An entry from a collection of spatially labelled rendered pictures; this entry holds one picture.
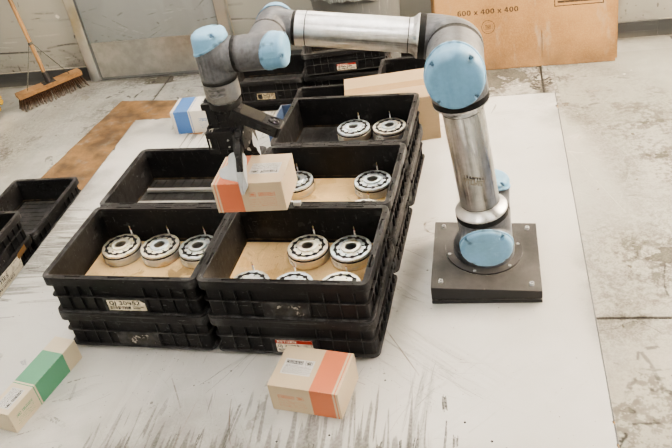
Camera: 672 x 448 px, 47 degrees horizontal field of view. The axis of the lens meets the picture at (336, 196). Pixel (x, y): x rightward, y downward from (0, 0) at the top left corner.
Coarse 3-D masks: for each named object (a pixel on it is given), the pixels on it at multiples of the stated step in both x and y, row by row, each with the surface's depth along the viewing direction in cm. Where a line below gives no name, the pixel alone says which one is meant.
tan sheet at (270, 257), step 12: (252, 252) 195; (264, 252) 195; (276, 252) 194; (240, 264) 192; (264, 264) 190; (276, 264) 190; (288, 264) 189; (324, 264) 187; (276, 276) 186; (312, 276) 184; (324, 276) 183; (360, 276) 181
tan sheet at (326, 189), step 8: (320, 184) 218; (328, 184) 217; (336, 184) 216; (344, 184) 216; (352, 184) 215; (320, 192) 214; (328, 192) 213; (336, 192) 213; (344, 192) 212; (352, 192) 212; (304, 200) 212; (312, 200) 211; (320, 200) 211; (328, 200) 210; (336, 200) 209; (344, 200) 209; (352, 200) 208; (376, 200) 206; (384, 200) 206
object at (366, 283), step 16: (288, 208) 192; (304, 208) 190; (320, 208) 189; (336, 208) 188; (352, 208) 187; (368, 208) 186; (384, 208) 185; (384, 224) 180; (208, 256) 180; (368, 272) 166; (208, 288) 173; (224, 288) 172; (240, 288) 171; (256, 288) 170; (272, 288) 168; (288, 288) 167; (304, 288) 166; (320, 288) 165; (336, 288) 164; (352, 288) 164; (368, 288) 164
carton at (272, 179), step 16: (224, 160) 178; (256, 160) 175; (272, 160) 174; (288, 160) 173; (256, 176) 169; (272, 176) 168; (288, 176) 172; (224, 192) 170; (240, 192) 169; (256, 192) 168; (272, 192) 168; (288, 192) 171; (224, 208) 172; (240, 208) 172; (256, 208) 171; (272, 208) 170
